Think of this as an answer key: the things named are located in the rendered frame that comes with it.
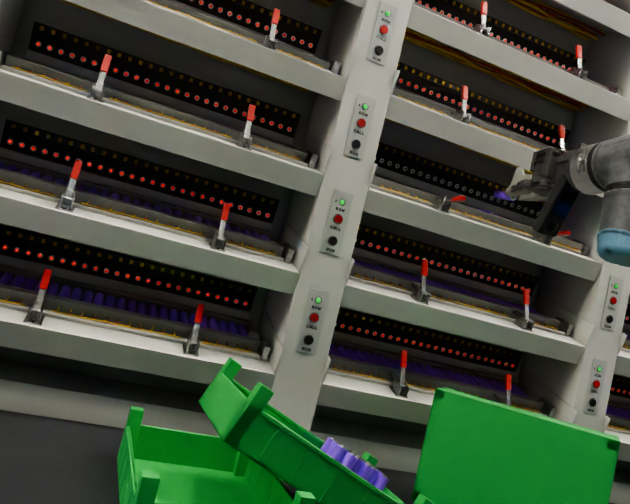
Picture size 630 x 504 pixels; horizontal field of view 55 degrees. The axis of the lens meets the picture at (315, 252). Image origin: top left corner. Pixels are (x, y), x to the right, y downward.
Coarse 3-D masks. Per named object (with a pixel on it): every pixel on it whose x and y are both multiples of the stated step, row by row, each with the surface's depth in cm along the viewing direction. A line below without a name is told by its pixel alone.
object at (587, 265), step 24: (384, 192) 122; (384, 216) 120; (408, 216) 121; (432, 216) 123; (456, 216) 125; (480, 240) 127; (504, 240) 129; (528, 240) 130; (576, 240) 144; (552, 264) 134; (576, 264) 135; (600, 264) 137
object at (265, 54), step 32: (64, 0) 111; (96, 0) 102; (128, 0) 103; (160, 0) 111; (192, 0) 123; (224, 0) 125; (160, 32) 105; (192, 32) 107; (224, 32) 108; (256, 32) 128; (288, 32) 130; (320, 32) 131; (256, 64) 111; (288, 64) 112; (320, 64) 121; (352, 64) 115
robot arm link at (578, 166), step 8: (592, 144) 108; (576, 152) 109; (584, 152) 107; (576, 160) 108; (584, 160) 106; (576, 168) 107; (584, 168) 106; (576, 176) 108; (584, 176) 106; (576, 184) 108; (584, 184) 107; (592, 184) 106; (584, 192) 109; (592, 192) 108; (600, 192) 107
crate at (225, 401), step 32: (224, 384) 84; (256, 384) 74; (224, 416) 76; (256, 416) 72; (256, 448) 72; (288, 448) 73; (320, 448) 95; (288, 480) 73; (320, 480) 75; (352, 480) 76
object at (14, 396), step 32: (0, 384) 100; (32, 384) 102; (64, 384) 107; (96, 384) 113; (128, 384) 120; (64, 416) 103; (96, 416) 105; (160, 416) 108; (192, 416) 110; (320, 416) 136; (352, 448) 121; (384, 448) 123; (416, 448) 126
